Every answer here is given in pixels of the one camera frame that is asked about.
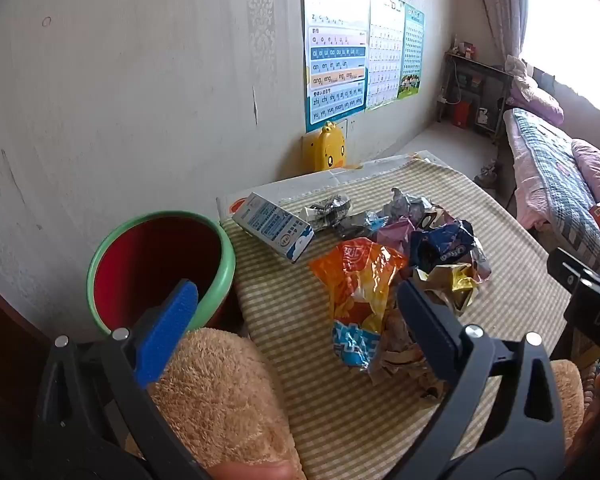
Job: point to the yellow duck toy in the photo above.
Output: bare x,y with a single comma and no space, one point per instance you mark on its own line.
325,147

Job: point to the checked beige tablecloth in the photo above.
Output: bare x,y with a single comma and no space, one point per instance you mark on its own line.
510,260

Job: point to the dark metal shelf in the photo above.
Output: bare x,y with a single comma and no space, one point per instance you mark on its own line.
480,67

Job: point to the blue cookie wrapper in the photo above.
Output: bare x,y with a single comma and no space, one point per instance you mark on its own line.
440,247

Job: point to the blue silver small wrapper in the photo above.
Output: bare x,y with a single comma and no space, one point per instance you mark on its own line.
365,222

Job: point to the person's right leg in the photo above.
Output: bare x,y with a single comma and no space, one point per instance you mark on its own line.
570,400

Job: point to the white wall socket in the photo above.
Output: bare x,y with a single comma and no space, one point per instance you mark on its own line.
343,129

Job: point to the red bin with green rim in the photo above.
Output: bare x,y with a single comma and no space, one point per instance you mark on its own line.
150,260

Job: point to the blue letter wall poster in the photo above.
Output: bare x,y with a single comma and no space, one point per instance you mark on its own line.
335,60

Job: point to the red container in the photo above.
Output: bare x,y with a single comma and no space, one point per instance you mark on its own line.
462,114

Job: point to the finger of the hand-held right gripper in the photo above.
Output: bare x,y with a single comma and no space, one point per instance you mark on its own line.
570,267

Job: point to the purple pillow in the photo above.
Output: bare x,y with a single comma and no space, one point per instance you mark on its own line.
537,97

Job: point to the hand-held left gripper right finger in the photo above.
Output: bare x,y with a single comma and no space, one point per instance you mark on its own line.
430,327

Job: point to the pair of shoes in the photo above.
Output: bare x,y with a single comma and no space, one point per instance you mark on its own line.
487,174

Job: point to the brown maroon snack bag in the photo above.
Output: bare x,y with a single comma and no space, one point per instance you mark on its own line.
400,345

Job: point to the orange snack bag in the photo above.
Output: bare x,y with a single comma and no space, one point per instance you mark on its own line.
352,280

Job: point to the pale grid wall poster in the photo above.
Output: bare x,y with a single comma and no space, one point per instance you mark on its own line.
386,50

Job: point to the bright window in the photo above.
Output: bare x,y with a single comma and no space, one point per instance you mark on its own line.
575,35

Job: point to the gold silver wrapper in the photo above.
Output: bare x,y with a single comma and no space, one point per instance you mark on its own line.
455,282

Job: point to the wooden chair frame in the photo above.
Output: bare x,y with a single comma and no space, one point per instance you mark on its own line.
587,357

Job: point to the green blue wall poster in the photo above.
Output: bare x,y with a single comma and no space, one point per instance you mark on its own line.
412,50

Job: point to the blue white milk carton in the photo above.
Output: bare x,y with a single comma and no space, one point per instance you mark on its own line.
272,225

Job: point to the patterned curtain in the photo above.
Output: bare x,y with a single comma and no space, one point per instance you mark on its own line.
500,5

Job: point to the bed with plaid quilt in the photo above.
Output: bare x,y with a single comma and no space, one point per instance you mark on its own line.
550,175

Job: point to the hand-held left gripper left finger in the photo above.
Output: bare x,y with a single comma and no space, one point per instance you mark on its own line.
172,332

